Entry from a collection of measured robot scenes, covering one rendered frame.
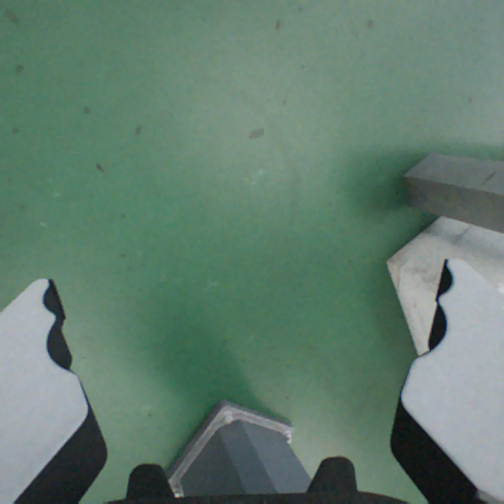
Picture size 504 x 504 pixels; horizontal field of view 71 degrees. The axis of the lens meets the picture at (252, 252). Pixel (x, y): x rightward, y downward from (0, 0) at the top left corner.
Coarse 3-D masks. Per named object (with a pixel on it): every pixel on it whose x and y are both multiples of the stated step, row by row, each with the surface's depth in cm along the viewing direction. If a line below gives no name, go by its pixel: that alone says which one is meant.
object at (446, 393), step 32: (448, 288) 10; (480, 288) 10; (448, 320) 9; (480, 320) 9; (448, 352) 8; (480, 352) 8; (416, 384) 7; (448, 384) 7; (480, 384) 7; (416, 416) 6; (448, 416) 6; (480, 416) 6; (416, 448) 6; (448, 448) 6; (480, 448) 6; (416, 480) 7; (448, 480) 6; (480, 480) 5
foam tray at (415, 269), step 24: (432, 240) 63; (456, 240) 61; (480, 240) 58; (408, 264) 61; (432, 264) 59; (480, 264) 55; (408, 288) 64; (432, 288) 57; (408, 312) 70; (432, 312) 62
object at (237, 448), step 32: (224, 416) 58; (256, 416) 62; (192, 448) 58; (224, 448) 55; (256, 448) 54; (288, 448) 61; (192, 480) 56; (224, 480) 52; (256, 480) 50; (288, 480) 52
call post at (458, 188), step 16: (432, 160) 59; (448, 160) 56; (464, 160) 54; (480, 160) 53; (416, 176) 57; (432, 176) 55; (448, 176) 53; (464, 176) 52; (480, 176) 50; (496, 176) 48; (416, 192) 59; (432, 192) 56; (448, 192) 53; (464, 192) 50; (480, 192) 48; (496, 192) 46; (416, 208) 62; (432, 208) 58; (448, 208) 55; (464, 208) 52; (480, 208) 50; (496, 208) 47; (480, 224) 52; (496, 224) 49
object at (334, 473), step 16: (144, 464) 6; (320, 464) 6; (336, 464) 6; (352, 464) 6; (128, 480) 6; (144, 480) 6; (160, 480) 6; (320, 480) 6; (336, 480) 5; (352, 480) 5; (128, 496) 5; (144, 496) 5; (160, 496) 5; (192, 496) 5; (208, 496) 5; (224, 496) 5; (240, 496) 5; (256, 496) 5; (272, 496) 5; (288, 496) 5; (304, 496) 5; (320, 496) 5; (336, 496) 5; (352, 496) 5; (368, 496) 5; (384, 496) 5
